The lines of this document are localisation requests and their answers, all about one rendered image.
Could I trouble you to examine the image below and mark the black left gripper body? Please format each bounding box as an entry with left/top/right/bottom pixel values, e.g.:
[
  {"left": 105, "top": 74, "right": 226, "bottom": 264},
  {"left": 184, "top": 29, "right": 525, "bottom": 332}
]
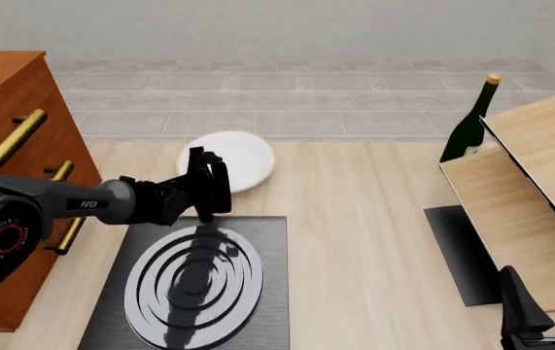
[{"left": 187, "top": 146, "right": 216, "bottom": 225}]

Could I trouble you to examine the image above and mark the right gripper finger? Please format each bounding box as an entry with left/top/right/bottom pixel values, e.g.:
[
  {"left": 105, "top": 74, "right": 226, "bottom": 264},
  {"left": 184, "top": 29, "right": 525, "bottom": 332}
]
[{"left": 499, "top": 265, "right": 555, "bottom": 333}]

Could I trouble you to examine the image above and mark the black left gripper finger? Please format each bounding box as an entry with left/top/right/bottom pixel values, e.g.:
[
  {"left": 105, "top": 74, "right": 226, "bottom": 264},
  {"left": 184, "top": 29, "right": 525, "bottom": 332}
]
[{"left": 207, "top": 160, "right": 234, "bottom": 215}]

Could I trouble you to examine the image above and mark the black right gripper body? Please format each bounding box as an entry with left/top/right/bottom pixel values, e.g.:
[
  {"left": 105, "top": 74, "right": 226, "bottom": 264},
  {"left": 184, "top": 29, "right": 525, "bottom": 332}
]
[{"left": 499, "top": 326, "right": 555, "bottom": 350}]

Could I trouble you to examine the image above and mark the white round plate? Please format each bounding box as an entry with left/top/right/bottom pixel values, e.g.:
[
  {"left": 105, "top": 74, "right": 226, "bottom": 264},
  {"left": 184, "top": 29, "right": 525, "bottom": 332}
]
[{"left": 175, "top": 130, "right": 277, "bottom": 195}]

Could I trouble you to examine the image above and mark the flat black stove plate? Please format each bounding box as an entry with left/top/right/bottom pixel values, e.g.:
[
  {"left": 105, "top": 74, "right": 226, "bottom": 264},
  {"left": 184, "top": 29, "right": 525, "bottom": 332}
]
[{"left": 78, "top": 215, "right": 292, "bottom": 350}]

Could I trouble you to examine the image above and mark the pale wooden slanted box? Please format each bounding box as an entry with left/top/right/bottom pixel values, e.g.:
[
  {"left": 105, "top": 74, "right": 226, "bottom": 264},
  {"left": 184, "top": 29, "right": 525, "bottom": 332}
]
[{"left": 439, "top": 87, "right": 555, "bottom": 314}]

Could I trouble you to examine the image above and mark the dark green wine bottle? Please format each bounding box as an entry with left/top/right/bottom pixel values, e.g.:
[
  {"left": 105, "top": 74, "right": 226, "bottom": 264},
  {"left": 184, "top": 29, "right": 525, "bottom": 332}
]
[{"left": 439, "top": 73, "right": 503, "bottom": 163}]

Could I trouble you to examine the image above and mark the wooden cabinet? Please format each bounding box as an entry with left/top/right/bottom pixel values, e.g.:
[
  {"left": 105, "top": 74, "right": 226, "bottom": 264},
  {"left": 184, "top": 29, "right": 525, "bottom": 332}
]
[{"left": 0, "top": 50, "right": 104, "bottom": 333}]

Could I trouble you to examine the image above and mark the long brass drawer handle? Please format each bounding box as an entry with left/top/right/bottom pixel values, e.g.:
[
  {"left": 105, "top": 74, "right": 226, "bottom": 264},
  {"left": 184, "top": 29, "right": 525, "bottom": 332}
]
[
  {"left": 0, "top": 108, "right": 49, "bottom": 169},
  {"left": 43, "top": 159, "right": 76, "bottom": 184},
  {"left": 43, "top": 216, "right": 87, "bottom": 257}
]

